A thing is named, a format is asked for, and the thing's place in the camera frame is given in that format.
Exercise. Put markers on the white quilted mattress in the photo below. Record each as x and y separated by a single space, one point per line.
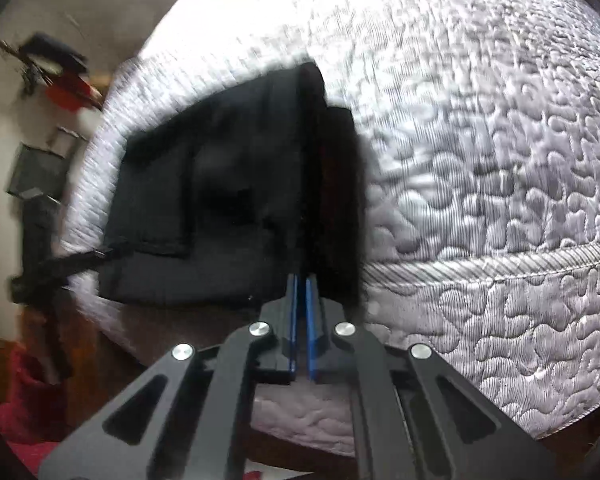
480 160

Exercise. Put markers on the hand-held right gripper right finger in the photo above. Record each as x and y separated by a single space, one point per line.
311 320

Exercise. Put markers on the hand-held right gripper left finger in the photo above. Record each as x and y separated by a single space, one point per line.
292 320

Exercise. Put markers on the dark mesh basket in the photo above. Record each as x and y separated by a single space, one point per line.
37 172

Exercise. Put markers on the red bag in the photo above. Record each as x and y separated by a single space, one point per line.
72 91

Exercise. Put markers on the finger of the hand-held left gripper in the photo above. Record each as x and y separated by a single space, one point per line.
90 258

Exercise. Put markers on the black pants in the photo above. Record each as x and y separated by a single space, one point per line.
220 185

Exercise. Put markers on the red cloth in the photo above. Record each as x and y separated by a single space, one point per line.
30 395

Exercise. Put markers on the wooden bed frame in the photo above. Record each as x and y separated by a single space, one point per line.
110 355

